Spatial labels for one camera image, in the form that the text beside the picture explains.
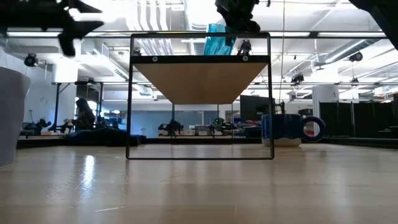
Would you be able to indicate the dark blue cloth bag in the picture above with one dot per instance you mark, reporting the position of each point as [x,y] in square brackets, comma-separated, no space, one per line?
[102,137]

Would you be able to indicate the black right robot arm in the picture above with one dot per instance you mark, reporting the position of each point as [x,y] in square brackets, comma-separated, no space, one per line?
[382,18]

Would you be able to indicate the light wooden cup tray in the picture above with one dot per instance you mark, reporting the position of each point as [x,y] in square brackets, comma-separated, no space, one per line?
[202,84]

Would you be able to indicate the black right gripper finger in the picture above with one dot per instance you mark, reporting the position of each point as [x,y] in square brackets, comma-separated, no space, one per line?
[245,25]

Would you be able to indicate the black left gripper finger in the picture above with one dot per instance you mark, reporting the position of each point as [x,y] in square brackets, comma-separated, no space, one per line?
[85,7]
[68,40]

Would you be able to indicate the black background robot arm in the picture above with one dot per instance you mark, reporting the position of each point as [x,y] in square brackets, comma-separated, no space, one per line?
[171,127]
[221,125]
[37,127]

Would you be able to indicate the black partition screen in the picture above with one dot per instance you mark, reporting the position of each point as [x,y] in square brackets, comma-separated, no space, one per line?
[357,118]

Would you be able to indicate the black aluminium table frame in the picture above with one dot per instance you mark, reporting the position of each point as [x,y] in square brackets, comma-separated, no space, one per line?
[202,141]

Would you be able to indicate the dark blue ceramic mug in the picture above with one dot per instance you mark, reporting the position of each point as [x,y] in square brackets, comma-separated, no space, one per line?
[281,126]

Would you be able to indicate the black metal stand frame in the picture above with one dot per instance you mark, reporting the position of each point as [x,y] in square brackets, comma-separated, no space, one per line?
[57,105]

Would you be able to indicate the teal translucent plastic cup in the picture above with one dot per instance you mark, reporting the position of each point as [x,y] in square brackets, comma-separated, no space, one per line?
[217,43]

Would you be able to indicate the grey plastic cup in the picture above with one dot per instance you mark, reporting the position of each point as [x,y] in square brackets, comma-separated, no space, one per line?
[12,118]

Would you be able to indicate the black computer monitor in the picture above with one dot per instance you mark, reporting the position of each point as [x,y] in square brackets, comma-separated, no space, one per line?
[253,107]

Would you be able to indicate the person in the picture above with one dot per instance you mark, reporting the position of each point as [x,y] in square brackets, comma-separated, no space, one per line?
[84,116]

